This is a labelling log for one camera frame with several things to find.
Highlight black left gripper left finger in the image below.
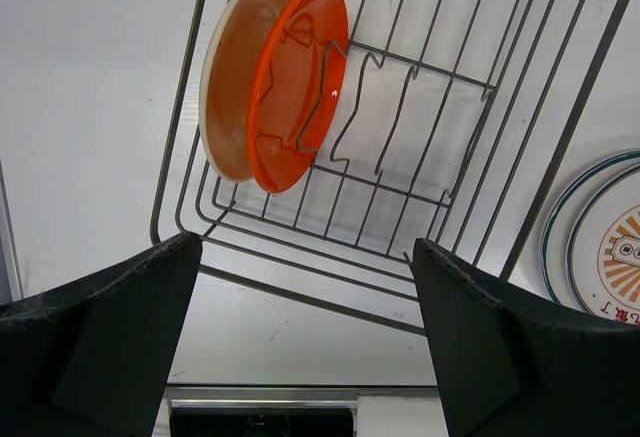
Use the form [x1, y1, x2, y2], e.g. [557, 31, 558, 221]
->
[1, 232, 202, 436]

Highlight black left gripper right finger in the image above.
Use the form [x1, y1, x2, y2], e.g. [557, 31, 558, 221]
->
[411, 239, 639, 436]

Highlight white plate red chinese characters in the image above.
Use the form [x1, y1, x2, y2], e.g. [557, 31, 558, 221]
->
[539, 149, 639, 310]

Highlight white plate orange sunburst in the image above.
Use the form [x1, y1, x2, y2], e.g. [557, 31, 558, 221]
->
[566, 165, 639, 326]

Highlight orange translucent plate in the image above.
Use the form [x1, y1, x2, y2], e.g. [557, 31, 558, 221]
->
[247, 0, 349, 194]

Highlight cream beige plate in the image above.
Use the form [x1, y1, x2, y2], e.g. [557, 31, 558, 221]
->
[198, 0, 291, 182]

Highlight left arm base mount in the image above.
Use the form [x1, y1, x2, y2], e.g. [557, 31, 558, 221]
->
[157, 386, 358, 436]

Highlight metal wire dish rack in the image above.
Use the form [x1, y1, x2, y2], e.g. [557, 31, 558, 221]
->
[150, 0, 631, 335]

